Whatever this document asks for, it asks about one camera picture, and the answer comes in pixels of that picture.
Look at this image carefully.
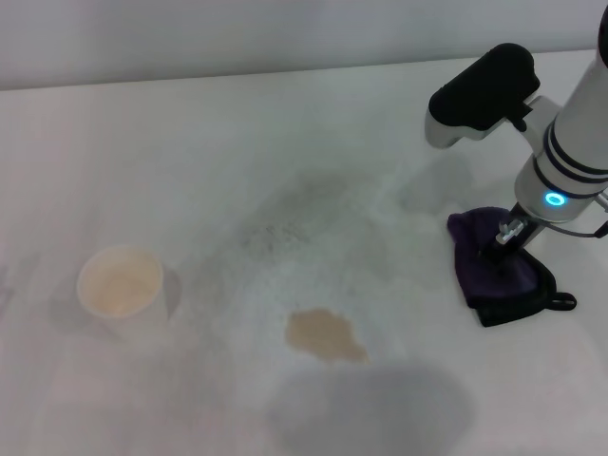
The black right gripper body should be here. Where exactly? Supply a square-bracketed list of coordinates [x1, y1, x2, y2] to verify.
[482, 204, 547, 265]

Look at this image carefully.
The purple rag with black trim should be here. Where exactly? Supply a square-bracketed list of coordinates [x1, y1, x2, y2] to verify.
[446, 204, 578, 328]

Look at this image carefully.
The white paper cup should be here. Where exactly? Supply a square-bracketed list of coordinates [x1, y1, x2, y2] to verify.
[76, 244, 171, 344]

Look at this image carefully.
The brown water stain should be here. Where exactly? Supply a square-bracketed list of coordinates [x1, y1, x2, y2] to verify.
[284, 308, 370, 366]

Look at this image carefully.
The thin black cable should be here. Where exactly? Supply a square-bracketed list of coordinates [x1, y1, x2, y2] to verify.
[543, 218, 608, 238]

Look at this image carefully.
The grey black right wrist camera box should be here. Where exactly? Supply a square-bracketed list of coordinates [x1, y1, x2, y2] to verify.
[425, 43, 542, 149]

